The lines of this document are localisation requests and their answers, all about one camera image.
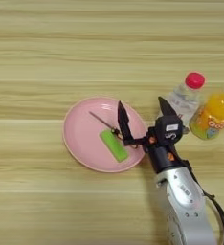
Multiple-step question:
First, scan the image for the green rectangular block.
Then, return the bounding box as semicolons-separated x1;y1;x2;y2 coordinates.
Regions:
99;128;129;163

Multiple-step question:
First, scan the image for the pink round plate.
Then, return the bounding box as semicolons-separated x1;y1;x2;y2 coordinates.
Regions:
62;96;147;173

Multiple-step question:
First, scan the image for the red capped water bottle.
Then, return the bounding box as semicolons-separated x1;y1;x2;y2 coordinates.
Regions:
158;72;206;127

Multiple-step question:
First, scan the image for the orange juice bottle white cap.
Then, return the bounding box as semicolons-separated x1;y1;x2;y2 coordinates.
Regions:
189;80;224;141

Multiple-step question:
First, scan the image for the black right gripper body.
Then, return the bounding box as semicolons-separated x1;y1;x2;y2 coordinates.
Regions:
129;126;189;175

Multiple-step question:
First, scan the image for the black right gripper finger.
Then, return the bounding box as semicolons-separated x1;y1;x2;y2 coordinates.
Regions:
158;96;180;119
117;100;135;147

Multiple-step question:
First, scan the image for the yellow handled screwdriver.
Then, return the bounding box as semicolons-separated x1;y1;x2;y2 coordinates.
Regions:
88;110;139;149

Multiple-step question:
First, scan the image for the black box with white label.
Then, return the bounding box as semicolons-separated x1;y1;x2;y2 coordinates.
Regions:
154;114;185;144

